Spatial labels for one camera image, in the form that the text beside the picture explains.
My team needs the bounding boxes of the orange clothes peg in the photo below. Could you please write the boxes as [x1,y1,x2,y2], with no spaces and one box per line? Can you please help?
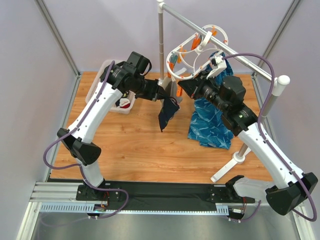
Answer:
[176,85,183,97]

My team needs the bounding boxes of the dark navy sock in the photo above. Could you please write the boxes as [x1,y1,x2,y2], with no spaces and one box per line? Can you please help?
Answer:
[158,97,180,132]

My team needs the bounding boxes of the cream beige sock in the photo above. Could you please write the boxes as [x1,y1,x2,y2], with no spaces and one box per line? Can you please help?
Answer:
[162,76,172,95]

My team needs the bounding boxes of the white round clip hanger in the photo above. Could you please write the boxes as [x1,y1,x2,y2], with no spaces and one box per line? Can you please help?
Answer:
[166,24,229,81]

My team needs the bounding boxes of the grey sock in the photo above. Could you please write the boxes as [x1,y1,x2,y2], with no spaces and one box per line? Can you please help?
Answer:
[170,81,178,100]

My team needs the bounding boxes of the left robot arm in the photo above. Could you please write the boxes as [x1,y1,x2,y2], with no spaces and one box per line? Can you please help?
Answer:
[57,51,180,200]

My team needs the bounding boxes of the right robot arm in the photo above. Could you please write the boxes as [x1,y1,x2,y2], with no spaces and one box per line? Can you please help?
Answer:
[178,71,318,216]

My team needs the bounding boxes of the red white sock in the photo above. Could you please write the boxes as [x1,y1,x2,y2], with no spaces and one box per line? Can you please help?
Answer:
[115,97,131,109]

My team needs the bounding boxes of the white plastic basket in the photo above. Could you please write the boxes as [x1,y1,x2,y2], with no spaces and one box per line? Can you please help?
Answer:
[85,59,136,115]

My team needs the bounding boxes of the blue patterned cloth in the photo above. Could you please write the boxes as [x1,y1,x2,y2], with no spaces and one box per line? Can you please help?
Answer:
[187,51,236,151]

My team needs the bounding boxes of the metal drying rack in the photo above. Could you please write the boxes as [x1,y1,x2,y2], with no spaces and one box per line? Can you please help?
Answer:
[157,0,290,183]

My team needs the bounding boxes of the black base mat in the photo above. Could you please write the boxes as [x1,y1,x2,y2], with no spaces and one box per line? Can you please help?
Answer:
[47,177,281,211]

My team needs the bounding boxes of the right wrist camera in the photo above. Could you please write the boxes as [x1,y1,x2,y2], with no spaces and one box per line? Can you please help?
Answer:
[206,50,227,79]

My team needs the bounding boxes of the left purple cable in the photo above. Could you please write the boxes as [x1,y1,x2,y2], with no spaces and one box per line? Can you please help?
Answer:
[38,60,130,227]

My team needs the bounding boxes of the aluminium rail frame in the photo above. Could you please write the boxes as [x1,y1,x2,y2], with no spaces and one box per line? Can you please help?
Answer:
[17,180,315,240]

